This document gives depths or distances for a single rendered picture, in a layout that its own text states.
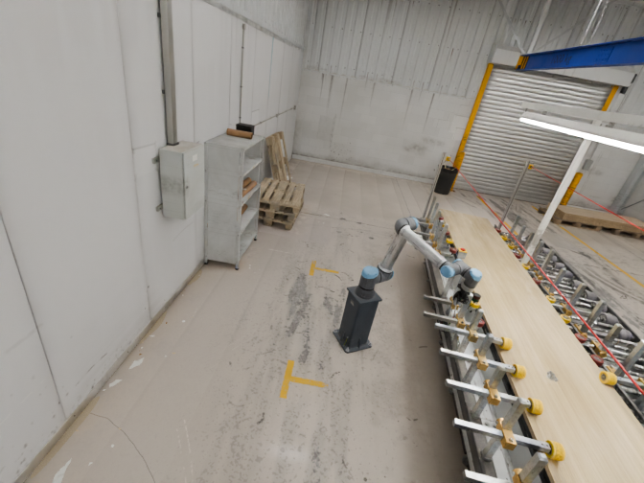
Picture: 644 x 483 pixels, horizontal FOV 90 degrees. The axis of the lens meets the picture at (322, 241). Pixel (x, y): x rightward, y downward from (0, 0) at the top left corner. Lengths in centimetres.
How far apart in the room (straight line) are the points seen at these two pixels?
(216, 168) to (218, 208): 48
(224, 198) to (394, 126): 687
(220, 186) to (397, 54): 708
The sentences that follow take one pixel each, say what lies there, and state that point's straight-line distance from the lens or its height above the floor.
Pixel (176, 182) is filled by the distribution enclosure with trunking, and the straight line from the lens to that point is 305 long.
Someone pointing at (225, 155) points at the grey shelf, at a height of 144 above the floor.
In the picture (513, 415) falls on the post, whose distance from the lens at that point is 203.
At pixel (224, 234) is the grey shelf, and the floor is 48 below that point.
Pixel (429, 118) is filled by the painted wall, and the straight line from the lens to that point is 1008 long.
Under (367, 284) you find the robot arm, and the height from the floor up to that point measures 76.
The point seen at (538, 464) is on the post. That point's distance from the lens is 186.
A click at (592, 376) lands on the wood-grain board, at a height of 90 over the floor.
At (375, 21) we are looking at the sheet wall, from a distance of 994.
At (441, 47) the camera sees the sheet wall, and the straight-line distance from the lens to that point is 1008.
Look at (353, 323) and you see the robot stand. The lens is 324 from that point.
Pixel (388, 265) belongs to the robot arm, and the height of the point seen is 93.
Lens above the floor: 239
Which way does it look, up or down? 27 degrees down
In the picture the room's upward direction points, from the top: 10 degrees clockwise
